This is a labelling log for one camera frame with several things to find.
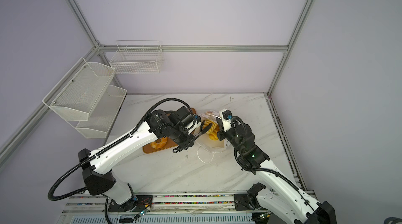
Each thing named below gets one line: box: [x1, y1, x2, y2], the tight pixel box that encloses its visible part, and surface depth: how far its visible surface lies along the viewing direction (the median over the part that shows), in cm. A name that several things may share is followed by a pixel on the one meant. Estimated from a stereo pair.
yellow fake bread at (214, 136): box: [208, 129, 219, 141], surface depth 90 cm
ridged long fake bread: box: [202, 119, 218, 134], surface depth 82 cm
